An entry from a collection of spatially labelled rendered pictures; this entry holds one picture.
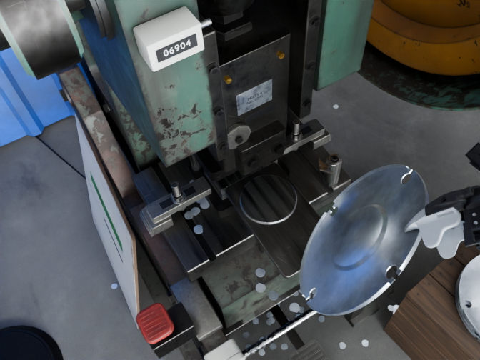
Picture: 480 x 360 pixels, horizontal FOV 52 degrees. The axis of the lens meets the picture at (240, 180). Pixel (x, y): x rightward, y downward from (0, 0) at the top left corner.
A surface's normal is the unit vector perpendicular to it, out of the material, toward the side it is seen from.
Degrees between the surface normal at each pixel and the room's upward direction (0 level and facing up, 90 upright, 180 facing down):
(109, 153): 73
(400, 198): 54
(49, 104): 90
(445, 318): 0
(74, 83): 31
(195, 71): 90
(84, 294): 0
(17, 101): 90
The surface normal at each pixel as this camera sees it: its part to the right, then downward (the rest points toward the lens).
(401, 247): -0.79, -0.54
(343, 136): -0.05, -0.55
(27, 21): 0.47, 0.49
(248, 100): 0.51, 0.70
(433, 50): -0.85, 0.46
